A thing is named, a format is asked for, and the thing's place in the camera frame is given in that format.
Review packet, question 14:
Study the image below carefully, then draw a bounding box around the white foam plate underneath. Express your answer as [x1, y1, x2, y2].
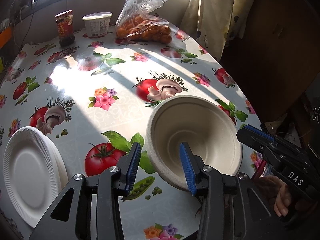
[43, 135, 69, 189]

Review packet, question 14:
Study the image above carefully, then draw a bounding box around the white foam plate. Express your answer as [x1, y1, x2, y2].
[3, 126, 62, 228]

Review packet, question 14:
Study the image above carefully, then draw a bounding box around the white plastic tub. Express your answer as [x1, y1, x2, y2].
[82, 12, 113, 38]

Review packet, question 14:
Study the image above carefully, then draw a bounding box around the patterned curtain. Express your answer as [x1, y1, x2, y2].
[180, 0, 254, 61]

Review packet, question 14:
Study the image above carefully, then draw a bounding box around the orange box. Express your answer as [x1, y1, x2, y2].
[0, 27, 12, 48]

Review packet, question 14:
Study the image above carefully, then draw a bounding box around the plastic bag of oranges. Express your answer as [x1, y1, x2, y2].
[116, 0, 172, 44]

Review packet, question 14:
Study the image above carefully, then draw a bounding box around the floral vinyl tablecloth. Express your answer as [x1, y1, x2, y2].
[1, 27, 260, 239]

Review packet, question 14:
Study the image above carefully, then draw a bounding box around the beige pulp bowl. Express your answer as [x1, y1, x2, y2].
[145, 95, 242, 191]

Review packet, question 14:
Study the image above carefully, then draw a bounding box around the right hand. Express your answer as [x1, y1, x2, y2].
[255, 176, 291, 217]

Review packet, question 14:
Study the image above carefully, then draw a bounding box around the red label sauce jar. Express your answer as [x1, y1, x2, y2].
[55, 10, 75, 47]

